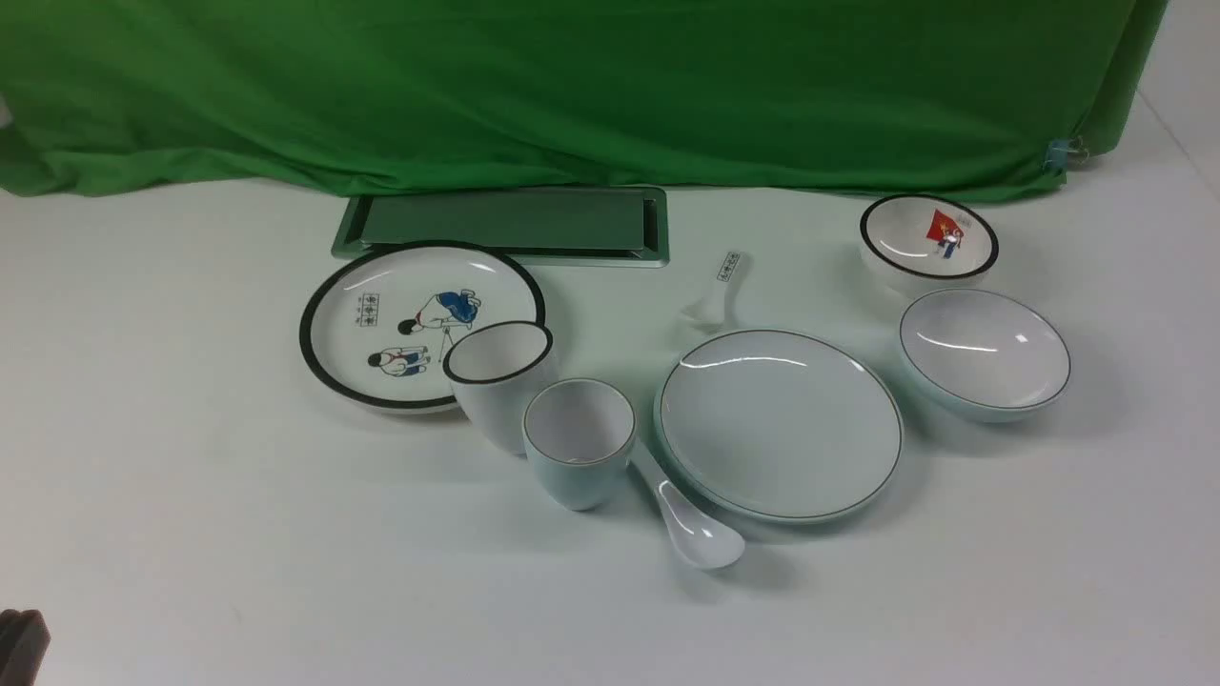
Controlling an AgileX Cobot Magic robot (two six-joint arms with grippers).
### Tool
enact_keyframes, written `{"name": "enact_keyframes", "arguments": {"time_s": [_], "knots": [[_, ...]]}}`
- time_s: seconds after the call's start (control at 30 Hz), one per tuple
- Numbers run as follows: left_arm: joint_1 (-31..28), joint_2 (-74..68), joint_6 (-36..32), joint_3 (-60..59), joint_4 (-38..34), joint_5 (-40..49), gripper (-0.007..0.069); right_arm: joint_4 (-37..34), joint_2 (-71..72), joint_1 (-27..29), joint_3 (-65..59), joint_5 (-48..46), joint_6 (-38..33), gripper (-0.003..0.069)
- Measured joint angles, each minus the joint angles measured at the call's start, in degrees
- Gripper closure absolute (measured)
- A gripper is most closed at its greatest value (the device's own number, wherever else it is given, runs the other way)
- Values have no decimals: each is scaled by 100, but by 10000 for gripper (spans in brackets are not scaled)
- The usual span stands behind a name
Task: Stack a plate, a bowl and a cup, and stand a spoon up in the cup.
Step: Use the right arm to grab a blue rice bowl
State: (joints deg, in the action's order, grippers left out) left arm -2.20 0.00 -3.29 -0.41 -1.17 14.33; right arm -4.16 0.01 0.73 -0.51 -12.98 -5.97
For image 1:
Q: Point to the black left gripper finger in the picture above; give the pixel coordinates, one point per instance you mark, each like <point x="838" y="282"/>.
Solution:
<point x="25" y="639"/>

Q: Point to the pale blue cup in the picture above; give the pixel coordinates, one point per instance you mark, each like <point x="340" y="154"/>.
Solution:
<point x="577" y="435"/>

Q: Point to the white ceramic spoon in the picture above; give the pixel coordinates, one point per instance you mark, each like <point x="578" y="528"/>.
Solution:
<point x="700" y="540"/>

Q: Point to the black-rimmed illustrated plate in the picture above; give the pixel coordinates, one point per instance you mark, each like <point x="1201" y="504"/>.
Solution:
<point x="376" y="332"/>

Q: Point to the white black-rimmed cup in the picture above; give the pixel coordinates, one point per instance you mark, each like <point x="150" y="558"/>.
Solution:
<point x="496" y="372"/>

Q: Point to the green metal tray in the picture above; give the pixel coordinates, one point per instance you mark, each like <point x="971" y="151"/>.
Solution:
<point x="615" y="227"/>

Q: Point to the white spoon with label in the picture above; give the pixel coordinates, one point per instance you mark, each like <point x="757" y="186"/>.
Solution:
<point x="712" y="311"/>

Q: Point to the large pale blue plate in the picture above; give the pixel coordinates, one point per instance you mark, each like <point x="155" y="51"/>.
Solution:
<point x="778" y="426"/>

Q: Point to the small illustrated black-rimmed bowl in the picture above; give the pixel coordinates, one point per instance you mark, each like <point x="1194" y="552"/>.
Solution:
<point x="914" y="243"/>

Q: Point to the green backdrop cloth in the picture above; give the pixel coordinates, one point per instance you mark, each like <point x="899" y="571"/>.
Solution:
<point x="958" y="98"/>

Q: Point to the blue binder clip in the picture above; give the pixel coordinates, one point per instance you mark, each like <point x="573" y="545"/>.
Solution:
<point x="1066" y="153"/>

